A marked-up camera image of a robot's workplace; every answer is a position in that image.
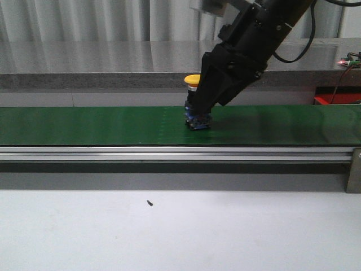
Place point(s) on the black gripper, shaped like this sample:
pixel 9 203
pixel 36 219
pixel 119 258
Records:
pixel 242 55

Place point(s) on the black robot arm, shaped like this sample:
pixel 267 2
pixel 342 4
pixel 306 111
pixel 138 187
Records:
pixel 245 48

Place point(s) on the green conveyor belt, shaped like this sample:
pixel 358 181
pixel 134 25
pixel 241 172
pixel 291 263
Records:
pixel 336 125

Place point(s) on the red bin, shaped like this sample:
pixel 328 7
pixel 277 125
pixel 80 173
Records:
pixel 343 95

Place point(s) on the green circuit board red LED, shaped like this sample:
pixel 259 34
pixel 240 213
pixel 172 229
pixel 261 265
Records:
pixel 351 60

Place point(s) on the grey stone counter slab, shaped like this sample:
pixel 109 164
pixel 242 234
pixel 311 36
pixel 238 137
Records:
pixel 155 64

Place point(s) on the grey pleated curtain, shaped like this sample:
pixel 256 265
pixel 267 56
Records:
pixel 47 21

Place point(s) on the aluminium conveyor side rail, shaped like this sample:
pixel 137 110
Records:
pixel 179 153

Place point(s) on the steel conveyor support bracket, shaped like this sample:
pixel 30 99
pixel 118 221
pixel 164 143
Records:
pixel 354 180

